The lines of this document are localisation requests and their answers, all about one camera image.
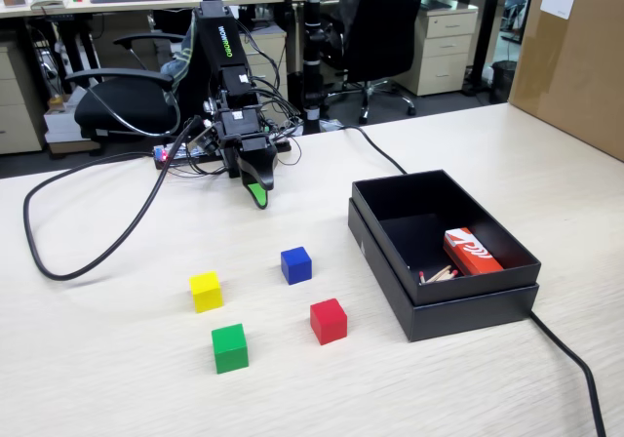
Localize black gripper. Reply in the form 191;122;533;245
216;106;280;211

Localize yellow cube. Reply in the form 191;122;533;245
188;270;224;314

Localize black office chair with armrests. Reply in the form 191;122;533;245
64;0;228;141

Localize black trash bin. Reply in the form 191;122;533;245
489;60;519;105

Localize thick black camera cable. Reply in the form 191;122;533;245
22;114;206;282

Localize red cube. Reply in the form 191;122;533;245
309;298;349;346

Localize large cardboard box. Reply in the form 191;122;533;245
506;0;624;163

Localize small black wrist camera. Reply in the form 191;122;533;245
196;121;221;156

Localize green cube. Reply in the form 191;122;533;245
211;323;250;376

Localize black box tray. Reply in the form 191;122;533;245
351;168;543;306

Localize blue cube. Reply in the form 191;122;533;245
280;246;313;286

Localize black mesh office chair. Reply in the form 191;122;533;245
324;0;433;125

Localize striped garment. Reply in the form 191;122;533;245
160;31;199;109

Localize black open box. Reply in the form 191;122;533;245
347;197;540;343

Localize white cardboard box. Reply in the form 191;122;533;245
43;93;101;145

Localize circuit board with red light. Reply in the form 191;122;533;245
152;141;209;171

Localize black power cable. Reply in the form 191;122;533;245
340;125;608;437

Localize beige drawer cabinet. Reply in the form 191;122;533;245
238;24;289;111
0;41;48;155
397;5;480;98

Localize black pole with white bands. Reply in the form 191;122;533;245
300;0;327;135

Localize orange matchbox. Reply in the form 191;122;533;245
443;227;505;277

